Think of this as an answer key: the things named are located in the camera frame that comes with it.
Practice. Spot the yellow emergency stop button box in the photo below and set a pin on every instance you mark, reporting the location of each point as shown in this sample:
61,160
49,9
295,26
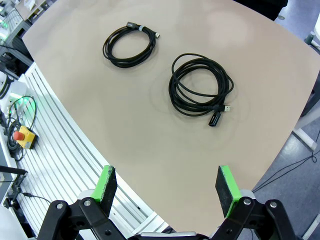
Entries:
26,137

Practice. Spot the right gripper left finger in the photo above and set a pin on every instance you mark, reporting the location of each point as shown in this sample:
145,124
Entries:
106,190

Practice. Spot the aluminium profile base plate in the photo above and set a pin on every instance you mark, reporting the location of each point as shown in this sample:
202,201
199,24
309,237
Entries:
65,140

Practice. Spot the person torso black t-shirt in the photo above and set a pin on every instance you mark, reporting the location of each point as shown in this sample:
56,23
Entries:
262,7

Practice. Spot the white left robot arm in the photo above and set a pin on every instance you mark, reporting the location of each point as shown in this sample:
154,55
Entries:
6,85

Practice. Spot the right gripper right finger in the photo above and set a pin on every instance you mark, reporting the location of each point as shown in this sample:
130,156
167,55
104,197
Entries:
227,190

